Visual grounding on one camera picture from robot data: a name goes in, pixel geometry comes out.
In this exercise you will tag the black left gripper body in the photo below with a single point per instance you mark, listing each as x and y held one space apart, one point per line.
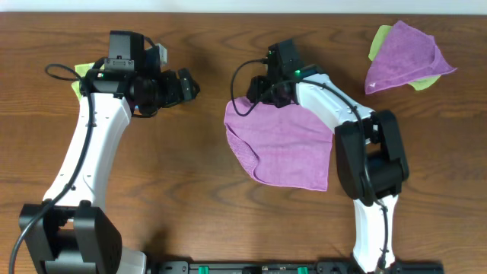
185 86

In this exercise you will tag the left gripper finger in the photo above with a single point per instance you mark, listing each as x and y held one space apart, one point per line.
190 94
187 81

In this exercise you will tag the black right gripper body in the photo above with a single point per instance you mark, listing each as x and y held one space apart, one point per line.
262 87

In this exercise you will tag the purple microfiber cloth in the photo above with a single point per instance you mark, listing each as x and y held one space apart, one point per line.
287 147

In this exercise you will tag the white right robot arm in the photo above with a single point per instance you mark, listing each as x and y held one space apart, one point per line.
370 157

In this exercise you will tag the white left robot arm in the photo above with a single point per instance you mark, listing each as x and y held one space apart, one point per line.
69 231

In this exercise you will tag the yellow-green folded cloth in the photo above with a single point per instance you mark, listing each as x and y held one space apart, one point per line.
82 70

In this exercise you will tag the light green cloth under purple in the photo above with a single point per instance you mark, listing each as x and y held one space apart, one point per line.
377 42

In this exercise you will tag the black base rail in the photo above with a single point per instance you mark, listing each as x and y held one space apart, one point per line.
321 267

